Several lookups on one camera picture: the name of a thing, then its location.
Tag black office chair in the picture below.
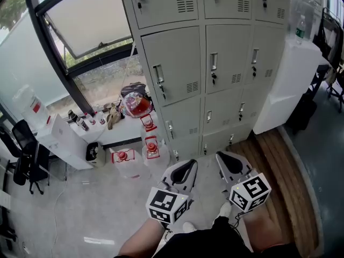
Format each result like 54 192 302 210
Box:
0 119 51 196

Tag person's right forearm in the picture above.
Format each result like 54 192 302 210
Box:
238 208 286 254

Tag black bag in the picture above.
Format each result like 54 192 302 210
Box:
285 92 318 135

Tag black folding frame chair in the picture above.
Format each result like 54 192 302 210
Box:
312 6 344 70

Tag open tilting window sash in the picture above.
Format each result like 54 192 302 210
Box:
35 0 134 60

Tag beige crumpled cloth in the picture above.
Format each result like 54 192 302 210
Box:
105 103 125 130

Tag person's black shorts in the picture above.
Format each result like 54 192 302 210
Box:
114 216 303 258

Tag person's right white shoe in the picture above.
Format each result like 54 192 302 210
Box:
212 202 233 225

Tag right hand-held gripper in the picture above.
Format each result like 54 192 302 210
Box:
216 151 271 213

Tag white low cabinet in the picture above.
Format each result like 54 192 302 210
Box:
252 36 331 135

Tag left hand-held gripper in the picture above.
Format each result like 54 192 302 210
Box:
146 159 199 225

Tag clear plastic water bottle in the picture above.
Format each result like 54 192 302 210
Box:
295 15 307 45

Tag beige waste bin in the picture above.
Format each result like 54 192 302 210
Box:
85 141 106 169

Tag small bottle with red cap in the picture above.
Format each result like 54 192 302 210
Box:
94 111 106 126
84 112 97 126

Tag person's left white shoe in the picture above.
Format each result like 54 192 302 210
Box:
182 221 197 233

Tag clear jug with red handle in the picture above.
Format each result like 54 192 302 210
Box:
141 135 171 172
139 114 158 138
109 148 152 180

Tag white window sill ledge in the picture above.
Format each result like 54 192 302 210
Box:
70 111 148 149

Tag grey metal locker cabinet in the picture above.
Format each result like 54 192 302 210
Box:
118 0 292 163

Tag large clear dispenser water bottle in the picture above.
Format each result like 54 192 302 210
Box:
11 84 52 130

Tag person's white shoe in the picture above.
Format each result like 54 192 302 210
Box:
212 202 233 225
182 221 197 233

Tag black backpack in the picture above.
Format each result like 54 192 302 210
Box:
120 82 150 98

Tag white floor cable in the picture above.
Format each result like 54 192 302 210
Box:
51 157 71 252

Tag large jar with red contents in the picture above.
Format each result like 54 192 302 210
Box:
119 92 154 118

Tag white water dispenser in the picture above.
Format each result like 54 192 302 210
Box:
35 113 94 171

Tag grid of grey locker doors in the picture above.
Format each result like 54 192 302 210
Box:
127 0 289 161

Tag wooden slatted platform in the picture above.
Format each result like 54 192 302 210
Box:
228 129 321 254

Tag person's left forearm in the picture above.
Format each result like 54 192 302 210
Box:
117 218 167 258

